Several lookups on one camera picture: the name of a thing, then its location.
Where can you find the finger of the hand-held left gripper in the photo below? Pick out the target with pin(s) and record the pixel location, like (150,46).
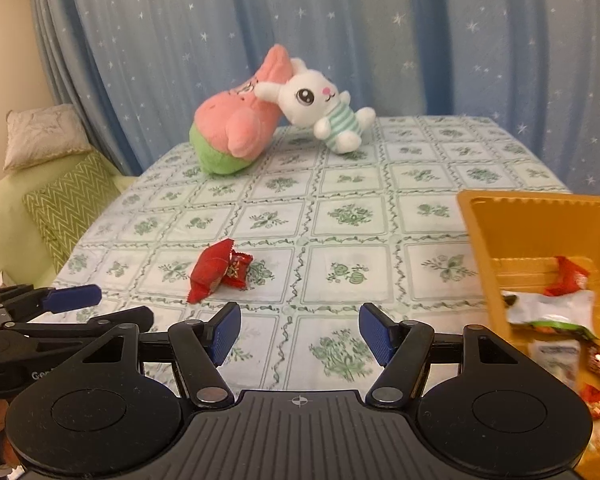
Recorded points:
(72,297)
(130,317)

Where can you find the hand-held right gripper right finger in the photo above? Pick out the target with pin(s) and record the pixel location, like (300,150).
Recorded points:
(375,332)

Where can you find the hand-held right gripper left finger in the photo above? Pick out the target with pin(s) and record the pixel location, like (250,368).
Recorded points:
(227,332)

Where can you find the small patterned red candy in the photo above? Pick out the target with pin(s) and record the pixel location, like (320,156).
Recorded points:
(237,270)

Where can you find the large red candy packet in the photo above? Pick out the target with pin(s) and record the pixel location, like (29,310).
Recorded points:
(210,270)

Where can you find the orange plastic tray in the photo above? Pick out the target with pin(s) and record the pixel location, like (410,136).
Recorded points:
(520,240)

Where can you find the green snack packet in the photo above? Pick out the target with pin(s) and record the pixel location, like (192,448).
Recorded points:
(550,312)

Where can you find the green zigzag pillow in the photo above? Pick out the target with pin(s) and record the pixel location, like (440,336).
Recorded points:
(70,205)

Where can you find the light green sofa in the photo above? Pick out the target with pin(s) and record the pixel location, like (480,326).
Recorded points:
(5,220)

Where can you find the green floral tablecloth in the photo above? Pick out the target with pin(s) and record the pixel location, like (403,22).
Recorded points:
(360,210)

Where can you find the beige pillow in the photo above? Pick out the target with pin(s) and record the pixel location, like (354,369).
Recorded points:
(42,135)

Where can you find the silver snack packet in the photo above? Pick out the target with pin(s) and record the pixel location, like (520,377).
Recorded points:
(555,360)

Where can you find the pink and green plush toy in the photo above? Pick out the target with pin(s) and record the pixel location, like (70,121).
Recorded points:
(235,120)

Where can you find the white bunny plush toy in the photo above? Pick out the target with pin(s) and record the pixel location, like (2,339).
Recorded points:
(312,100)

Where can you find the blue star curtain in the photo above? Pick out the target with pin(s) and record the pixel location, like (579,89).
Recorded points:
(380,35)

